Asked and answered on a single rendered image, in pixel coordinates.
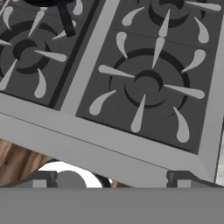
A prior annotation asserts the white and grey hob knob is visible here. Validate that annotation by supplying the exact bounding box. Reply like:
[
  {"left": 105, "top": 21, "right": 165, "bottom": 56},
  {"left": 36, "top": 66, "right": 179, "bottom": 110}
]
[{"left": 38, "top": 161, "right": 113, "bottom": 189}]

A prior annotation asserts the grey gas hob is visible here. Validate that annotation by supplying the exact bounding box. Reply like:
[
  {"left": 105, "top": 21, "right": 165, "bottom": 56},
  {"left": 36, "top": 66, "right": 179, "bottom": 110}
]
[{"left": 0, "top": 0, "right": 224, "bottom": 189}]

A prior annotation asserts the black pan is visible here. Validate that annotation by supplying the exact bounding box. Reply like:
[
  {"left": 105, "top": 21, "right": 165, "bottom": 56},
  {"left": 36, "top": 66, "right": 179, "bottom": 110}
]
[{"left": 22, "top": 0, "right": 77, "bottom": 38}]

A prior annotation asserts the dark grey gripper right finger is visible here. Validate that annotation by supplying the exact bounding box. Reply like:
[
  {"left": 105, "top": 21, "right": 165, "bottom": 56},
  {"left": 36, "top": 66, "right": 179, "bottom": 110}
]
[{"left": 165, "top": 170, "right": 224, "bottom": 189}]

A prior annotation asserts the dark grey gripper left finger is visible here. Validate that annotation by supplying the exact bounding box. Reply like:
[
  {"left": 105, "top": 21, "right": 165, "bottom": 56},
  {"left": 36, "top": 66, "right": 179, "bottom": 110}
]
[{"left": 2, "top": 170, "right": 59, "bottom": 189}]

